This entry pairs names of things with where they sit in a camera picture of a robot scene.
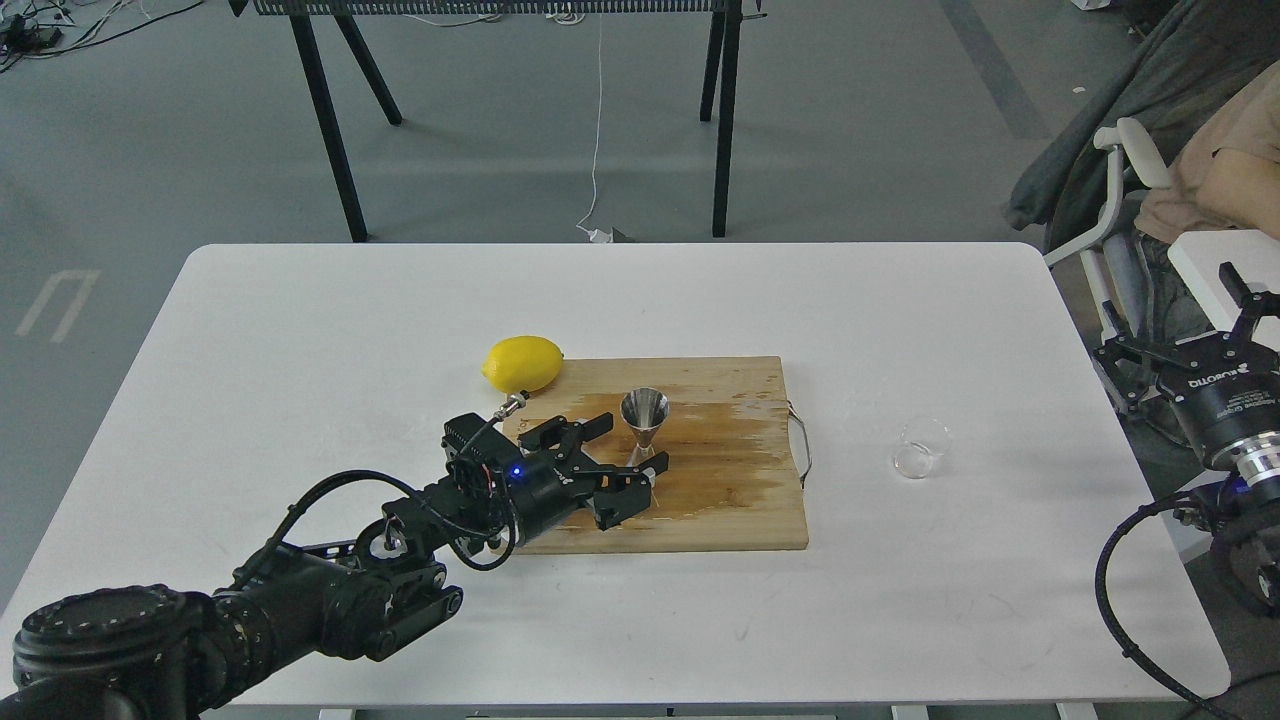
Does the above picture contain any black metal frame table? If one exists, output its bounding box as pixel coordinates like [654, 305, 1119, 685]
[229, 1, 768, 243]

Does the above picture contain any white office chair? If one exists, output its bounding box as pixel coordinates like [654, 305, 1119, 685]
[1044, 117, 1172, 350]

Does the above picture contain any yellow lemon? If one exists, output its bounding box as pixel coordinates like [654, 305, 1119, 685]
[481, 334, 564, 395]

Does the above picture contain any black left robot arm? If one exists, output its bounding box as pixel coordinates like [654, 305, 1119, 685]
[3, 392, 669, 719]

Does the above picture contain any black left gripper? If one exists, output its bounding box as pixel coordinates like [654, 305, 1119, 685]
[500, 413, 669, 546]

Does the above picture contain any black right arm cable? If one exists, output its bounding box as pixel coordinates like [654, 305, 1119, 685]
[1094, 495, 1280, 720]

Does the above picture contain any wooden cutting board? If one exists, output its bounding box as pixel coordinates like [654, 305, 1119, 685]
[504, 356, 809, 555]

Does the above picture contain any steel double jigger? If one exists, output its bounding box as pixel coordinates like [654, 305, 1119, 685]
[620, 387, 669, 478]

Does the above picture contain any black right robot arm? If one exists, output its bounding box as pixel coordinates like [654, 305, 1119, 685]
[1094, 263, 1279, 618]

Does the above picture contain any small clear glass cup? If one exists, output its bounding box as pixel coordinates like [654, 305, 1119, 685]
[892, 416, 952, 480]

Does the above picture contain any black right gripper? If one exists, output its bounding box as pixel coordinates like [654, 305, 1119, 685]
[1094, 263, 1279, 470]

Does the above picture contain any white power cable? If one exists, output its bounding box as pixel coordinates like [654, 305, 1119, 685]
[573, 15, 613, 243]

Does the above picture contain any floor cable bundle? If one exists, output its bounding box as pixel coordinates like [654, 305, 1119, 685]
[0, 0, 206, 70]

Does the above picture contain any seated person in beige shirt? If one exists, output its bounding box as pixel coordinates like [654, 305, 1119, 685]
[1135, 61, 1279, 243]

